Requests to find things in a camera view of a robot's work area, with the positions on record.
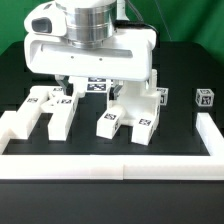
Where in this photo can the white marker sheet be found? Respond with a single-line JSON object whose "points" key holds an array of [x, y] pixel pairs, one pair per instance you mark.
{"points": [[91, 85]]}

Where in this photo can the white chair back frame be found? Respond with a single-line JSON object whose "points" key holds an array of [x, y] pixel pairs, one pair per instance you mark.
{"points": [[50, 100]]}

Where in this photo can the white chair seat part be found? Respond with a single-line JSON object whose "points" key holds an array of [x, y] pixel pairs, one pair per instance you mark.
{"points": [[138, 98]]}

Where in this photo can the white U-shaped fence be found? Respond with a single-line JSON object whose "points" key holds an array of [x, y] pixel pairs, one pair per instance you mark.
{"points": [[124, 167]]}

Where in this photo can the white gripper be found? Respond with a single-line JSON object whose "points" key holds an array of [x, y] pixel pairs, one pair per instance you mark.
{"points": [[87, 40]]}

